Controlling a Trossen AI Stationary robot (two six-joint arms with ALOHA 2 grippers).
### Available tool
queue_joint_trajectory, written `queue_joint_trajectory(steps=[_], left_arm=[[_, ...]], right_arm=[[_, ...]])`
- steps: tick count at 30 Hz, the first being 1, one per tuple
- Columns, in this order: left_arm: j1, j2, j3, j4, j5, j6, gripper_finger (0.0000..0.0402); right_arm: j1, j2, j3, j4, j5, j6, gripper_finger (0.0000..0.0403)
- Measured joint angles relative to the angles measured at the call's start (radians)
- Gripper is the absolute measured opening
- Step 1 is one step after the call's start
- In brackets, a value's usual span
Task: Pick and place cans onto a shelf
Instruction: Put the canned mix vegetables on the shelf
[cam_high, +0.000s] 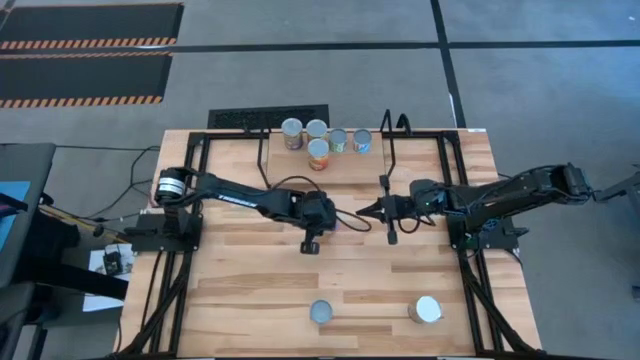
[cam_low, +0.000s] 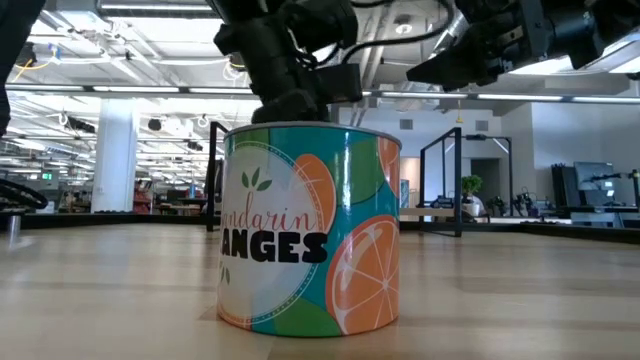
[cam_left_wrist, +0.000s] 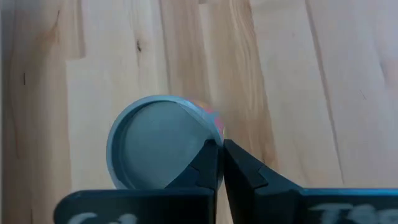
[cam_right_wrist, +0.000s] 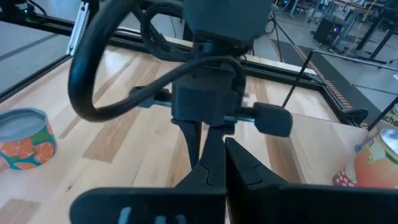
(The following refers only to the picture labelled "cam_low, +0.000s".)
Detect long linear ceiling light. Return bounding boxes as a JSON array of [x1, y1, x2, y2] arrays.
[[0, 83, 640, 104]]

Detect potted green plant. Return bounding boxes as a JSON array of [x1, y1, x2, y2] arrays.
[[460, 174, 489, 219]]

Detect dark door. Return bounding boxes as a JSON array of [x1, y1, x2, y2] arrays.
[[470, 158, 501, 201]]

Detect rectangular ceiling light fixture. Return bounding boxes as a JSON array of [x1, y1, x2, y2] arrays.
[[97, 0, 221, 19]]

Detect white building column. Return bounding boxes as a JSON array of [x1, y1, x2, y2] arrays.
[[91, 98, 140, 214]]

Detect black metal shelf frame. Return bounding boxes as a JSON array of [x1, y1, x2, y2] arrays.
[[205, 121, 464, 239]]

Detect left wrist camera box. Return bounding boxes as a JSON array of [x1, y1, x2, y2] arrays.
[[316, 63, 364, 105]]

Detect black background robot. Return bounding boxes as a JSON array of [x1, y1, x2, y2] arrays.
[[487, 188, 540, 217]]

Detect grey background desk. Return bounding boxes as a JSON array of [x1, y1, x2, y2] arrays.
[[569, 204, 640, 229]]

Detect black curved cable loop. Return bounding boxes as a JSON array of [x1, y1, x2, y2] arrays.
[[0, 178, 50, 211]]

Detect black computer tower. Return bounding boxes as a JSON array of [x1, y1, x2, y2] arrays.
[[551, 163, 575, 207]]

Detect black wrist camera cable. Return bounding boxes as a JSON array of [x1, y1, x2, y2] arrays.
[[341, 0, 456, 65]]

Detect computer monitor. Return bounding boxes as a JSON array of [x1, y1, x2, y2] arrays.
[[572, 161, 617, 197]]

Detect thin black background frame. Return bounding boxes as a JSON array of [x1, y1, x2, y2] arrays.
[[463, 133, 513, 185]]

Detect bright ceiling light panel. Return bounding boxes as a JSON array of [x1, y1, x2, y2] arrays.
[[509, 29, 640, 77]]

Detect mandarin oranges can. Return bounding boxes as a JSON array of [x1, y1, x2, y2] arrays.
[[216, 121, 403, 339]]

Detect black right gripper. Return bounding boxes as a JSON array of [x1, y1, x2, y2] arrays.
[[406, 0, 576, 92]]

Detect black ceiling dome device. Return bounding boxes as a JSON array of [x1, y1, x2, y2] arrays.
[[12, 42, 39, 69]]

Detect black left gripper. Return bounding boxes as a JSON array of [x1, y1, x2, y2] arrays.
[[215, 17, 331, 125]]

